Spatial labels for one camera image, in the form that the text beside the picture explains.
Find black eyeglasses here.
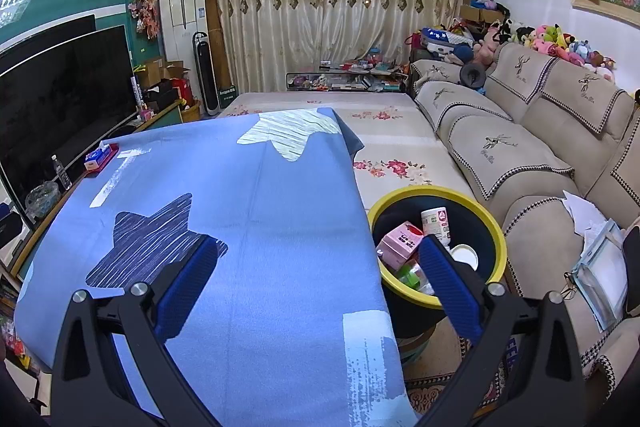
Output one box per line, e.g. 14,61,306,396
562,272,581,303

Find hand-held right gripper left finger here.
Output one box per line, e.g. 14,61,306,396
50,234,236,427

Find black tower fan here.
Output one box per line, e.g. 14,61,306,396
193,32,221,116

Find red container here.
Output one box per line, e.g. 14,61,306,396
170,77,195,108

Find open cardboard boxes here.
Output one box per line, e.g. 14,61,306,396
135,57,191,90

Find clear water bottle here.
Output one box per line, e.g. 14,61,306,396
51,154,73,191

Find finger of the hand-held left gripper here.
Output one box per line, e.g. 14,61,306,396
0,206,25,250

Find white bottle green label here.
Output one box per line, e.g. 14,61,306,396
395,259,435,295

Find yellow green tv cabinet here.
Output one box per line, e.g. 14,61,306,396
10,99,183,280

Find white paper sheets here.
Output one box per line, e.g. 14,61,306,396
562,190,608,258

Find tissue pack on red tray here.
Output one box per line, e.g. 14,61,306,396
84,143,120,178

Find blue star print tablecloth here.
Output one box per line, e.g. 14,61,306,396
14,107,418,427

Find blue tissue pack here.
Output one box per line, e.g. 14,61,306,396
84,148,112,171

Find flat black television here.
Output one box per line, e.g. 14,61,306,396
0,13,97,52

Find cluttered glass coffee table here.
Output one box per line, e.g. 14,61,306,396
286,59,413,94

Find dark round cushion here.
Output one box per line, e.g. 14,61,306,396
459,63,488,90

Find pink milk carton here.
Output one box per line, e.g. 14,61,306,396
376,221,426,275

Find white paper cup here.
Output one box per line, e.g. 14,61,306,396
421,207,452,249

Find white paper bowl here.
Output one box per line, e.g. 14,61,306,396
449,244,480,269

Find large curved television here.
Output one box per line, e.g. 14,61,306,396
0,24,138,210

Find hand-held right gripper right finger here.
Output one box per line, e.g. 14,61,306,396
419,234,588,427

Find hanging flower decoration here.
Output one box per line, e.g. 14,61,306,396
128,0,161,40

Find glass bowl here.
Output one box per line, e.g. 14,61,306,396
25,181,60,222

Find yellow wooden bucket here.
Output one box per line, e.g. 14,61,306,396
180,99,202,124

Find pile of plush toys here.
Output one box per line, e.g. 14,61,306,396
405,19,616,82

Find brown tall panel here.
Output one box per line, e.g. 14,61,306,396
202,0,226,100

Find white standing air conditioner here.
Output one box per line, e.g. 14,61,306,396
158,0,208,62

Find beige sofa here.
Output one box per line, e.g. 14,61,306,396
410,42,640,403

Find colourful book pile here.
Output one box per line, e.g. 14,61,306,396
0,277,41,373

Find yellow rimmed trash bin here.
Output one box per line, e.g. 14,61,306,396
367,185,508,340

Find patterned rug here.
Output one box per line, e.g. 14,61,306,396
400,332,513,418

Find floral bed mat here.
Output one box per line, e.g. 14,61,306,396
217,92,476,208

